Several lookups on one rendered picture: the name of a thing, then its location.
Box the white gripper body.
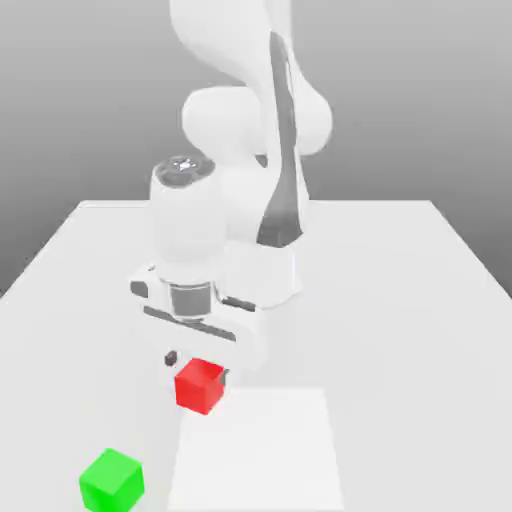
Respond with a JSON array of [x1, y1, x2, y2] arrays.
[[141, 302, 268, 375]]

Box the small red cube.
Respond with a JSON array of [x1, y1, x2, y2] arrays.
[[174, 357, 227, 416]]

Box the small green cube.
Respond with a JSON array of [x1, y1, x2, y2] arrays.
[[78, 447, 146, 512]]

